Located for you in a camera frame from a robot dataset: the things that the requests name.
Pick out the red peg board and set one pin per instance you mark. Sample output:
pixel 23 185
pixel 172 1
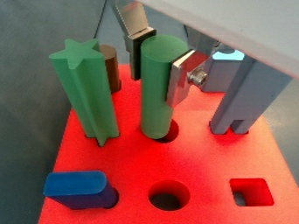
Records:
pixel 201 179

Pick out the green star peg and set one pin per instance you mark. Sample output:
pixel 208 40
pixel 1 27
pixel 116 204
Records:
pixel 80 67

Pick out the dark blue rounded peg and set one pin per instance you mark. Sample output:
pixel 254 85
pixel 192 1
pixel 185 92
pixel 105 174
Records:
pixel 80 189

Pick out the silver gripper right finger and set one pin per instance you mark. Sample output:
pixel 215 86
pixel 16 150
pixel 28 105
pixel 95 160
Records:
pixel 185 74

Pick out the green round cylinder peg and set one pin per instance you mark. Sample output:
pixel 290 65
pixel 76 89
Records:
pixel 160 50

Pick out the dark brown hexagonal peg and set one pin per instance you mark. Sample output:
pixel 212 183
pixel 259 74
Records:
pixel 111 63

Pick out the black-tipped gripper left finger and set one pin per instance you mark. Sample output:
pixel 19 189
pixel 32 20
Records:
pixel 136 31

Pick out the light blue slotted block peg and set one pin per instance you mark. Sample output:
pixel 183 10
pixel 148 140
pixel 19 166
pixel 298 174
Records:
pixel 251 84

